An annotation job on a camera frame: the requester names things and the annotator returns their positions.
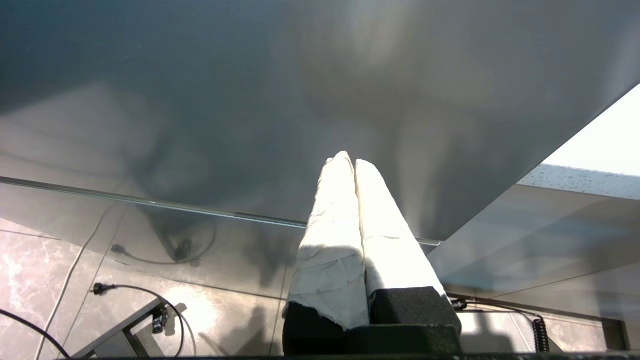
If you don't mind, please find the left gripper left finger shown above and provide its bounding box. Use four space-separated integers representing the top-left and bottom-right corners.
282 151 370 356

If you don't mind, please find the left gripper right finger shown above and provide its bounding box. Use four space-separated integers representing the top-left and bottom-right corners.
354 159 462 329

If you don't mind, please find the grey base cabinet front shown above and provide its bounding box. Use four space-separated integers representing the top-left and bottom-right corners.
427 182 640 360

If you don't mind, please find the chrome door trim strip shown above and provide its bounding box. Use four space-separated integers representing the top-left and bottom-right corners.
0 176 442 247

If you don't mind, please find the grey appliance door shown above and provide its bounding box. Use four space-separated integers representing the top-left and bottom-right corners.
0 0 640 241

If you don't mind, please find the looped black floor cable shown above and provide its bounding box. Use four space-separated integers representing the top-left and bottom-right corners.
110 220 218 267

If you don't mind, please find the coiled black cable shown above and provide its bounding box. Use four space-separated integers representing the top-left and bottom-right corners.
450 297 551 353

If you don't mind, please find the grey metal base frame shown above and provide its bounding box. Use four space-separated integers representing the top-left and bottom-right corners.
70 297 176 358

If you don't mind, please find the black cable with plug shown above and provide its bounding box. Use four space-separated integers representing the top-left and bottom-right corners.
91 282 187 358

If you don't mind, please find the thin white floor cable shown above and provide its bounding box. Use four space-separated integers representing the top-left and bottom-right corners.
32 202 123 351

